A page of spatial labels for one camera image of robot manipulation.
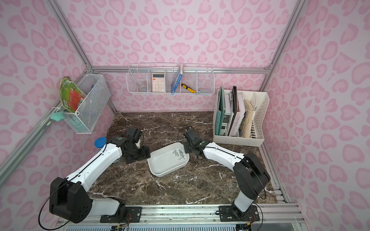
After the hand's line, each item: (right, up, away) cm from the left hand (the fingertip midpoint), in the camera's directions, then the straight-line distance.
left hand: (144, 154), depth 83 cm
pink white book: (+57, +22, +4) cm, 61 cm away
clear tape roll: (-5, +42, +12) cm, 44 cm away
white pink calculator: (+5, +45, +12) cm, 47 cm away
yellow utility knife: (+25, +42, +14) cm, 51 cm away
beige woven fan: (+64, +21, +7) cm, 68 cm away
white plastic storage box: (+11, -5, +11) cm, 16 cm away
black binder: (+51, +25, -5) cm, 57 cm away
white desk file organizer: (+75, +33, +17) cm, 84 cm away
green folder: (+43, +23, -4) cm, 49 cm away
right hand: (+25, +5, +6) cm, 26 cm away
